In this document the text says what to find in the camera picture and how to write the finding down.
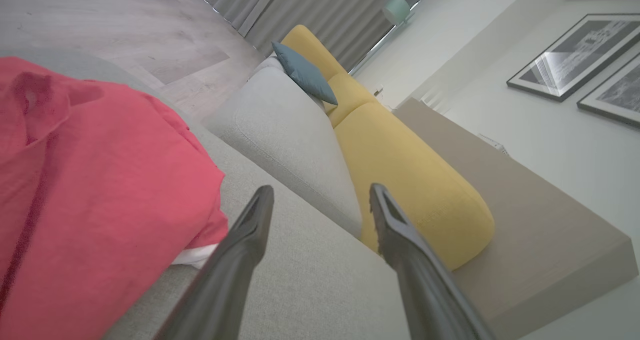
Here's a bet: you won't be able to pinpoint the grey pleated curtain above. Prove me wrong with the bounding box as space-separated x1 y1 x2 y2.
192 0 416 73

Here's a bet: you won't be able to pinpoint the large black framed picture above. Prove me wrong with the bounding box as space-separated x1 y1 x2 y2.
506 13 640 103

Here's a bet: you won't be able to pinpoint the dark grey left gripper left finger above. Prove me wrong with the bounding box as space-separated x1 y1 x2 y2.
154 185 275 340

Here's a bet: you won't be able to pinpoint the blue throw pillow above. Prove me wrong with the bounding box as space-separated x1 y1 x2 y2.
271 41 339 106

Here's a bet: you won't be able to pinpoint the mint green lamp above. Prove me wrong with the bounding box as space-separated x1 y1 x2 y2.
382 0 412 27

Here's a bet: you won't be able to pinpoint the beige wall ledge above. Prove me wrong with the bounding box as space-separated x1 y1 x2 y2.
392 97 640 340

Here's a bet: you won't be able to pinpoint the yellow sofa backrest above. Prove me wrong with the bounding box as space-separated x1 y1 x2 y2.
281 24 496 272

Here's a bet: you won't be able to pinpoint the grey fabric sofa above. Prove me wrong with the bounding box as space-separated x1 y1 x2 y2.
0 46 413 340

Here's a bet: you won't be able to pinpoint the red basketball shorts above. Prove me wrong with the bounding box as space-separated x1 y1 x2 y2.
0 56 230 340

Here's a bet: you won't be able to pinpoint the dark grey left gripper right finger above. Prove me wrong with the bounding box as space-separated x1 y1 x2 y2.
369 183 495 340

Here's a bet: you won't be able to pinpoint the grey sofa seat cushion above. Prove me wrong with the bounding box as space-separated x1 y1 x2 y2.
202 56 363 240

